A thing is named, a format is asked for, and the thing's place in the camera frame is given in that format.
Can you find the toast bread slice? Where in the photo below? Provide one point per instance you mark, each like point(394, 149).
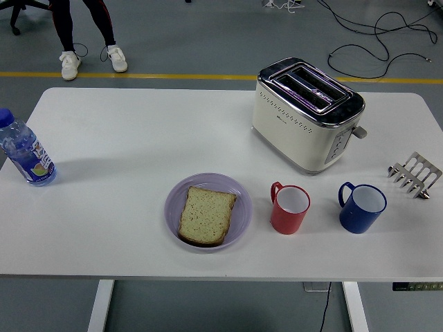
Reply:
point(206, 216)

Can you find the table height control panel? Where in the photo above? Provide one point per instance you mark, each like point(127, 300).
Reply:
point(418, 286)

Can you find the person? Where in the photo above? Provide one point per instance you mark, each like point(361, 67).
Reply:
point(69, 65)

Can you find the lilac round plate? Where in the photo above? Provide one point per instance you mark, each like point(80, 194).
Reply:
point(243, 207)

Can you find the white table leg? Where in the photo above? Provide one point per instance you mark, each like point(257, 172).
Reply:
point(356, 307)
point(100, 307)

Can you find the red enamel cup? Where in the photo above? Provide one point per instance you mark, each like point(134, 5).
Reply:
point(287, 221)

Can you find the steel toast rack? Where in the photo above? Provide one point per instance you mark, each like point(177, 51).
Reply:
point(398, 170)

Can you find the blue enamel cup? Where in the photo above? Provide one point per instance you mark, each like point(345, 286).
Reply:
point(356, 218)

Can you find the clear blue-capped drink bottle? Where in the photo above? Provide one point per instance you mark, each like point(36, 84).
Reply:
point(27, 155)

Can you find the cream chrome toaster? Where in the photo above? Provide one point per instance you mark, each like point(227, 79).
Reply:
point(294, 138)

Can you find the grey under-table bracket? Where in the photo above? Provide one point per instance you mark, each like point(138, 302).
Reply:
point(315, 287)

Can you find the black office chair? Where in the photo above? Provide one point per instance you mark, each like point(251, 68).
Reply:
point(14, 20)

